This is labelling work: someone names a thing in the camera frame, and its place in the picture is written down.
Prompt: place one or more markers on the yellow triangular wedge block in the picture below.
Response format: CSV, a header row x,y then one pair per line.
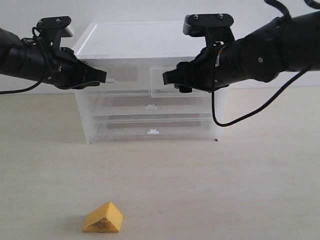
x,y
104,219

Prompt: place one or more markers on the clear wide drawer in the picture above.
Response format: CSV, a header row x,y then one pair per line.
x,y
154,129
142,104

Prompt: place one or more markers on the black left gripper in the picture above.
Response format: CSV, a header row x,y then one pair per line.
x,y
72,73

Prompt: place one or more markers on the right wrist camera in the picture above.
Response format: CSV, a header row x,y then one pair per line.
x,y
214,27

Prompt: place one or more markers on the bottom clear wide drawer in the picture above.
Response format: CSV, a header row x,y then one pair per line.
x,y
154,129

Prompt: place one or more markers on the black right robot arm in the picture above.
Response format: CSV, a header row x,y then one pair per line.
x,y
285,44

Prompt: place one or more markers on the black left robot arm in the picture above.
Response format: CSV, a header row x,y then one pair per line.
x,y
36,60

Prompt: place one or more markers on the middle clear wide drawer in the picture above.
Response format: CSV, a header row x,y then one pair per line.
x,y
142,104

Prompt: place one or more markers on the white plastic drawer cabinet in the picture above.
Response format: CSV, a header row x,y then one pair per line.
x,y
140,44

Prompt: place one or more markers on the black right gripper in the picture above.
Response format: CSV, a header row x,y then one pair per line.
x,y
199,73

